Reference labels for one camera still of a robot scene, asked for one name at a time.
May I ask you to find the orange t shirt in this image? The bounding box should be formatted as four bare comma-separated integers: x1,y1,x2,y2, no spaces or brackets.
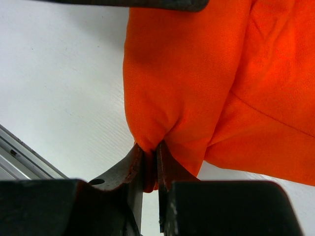
123,0,315,192

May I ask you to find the aluminium mounting rail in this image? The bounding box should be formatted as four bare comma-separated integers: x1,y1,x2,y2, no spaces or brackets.
0,126,67,180

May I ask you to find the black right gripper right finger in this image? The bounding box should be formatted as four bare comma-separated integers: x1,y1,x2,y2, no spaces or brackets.
156,142,299,236

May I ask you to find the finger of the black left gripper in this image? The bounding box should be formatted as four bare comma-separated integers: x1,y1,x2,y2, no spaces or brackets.
39,0,209,12

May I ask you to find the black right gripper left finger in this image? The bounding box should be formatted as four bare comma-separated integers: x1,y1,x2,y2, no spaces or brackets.
0,145,143,236

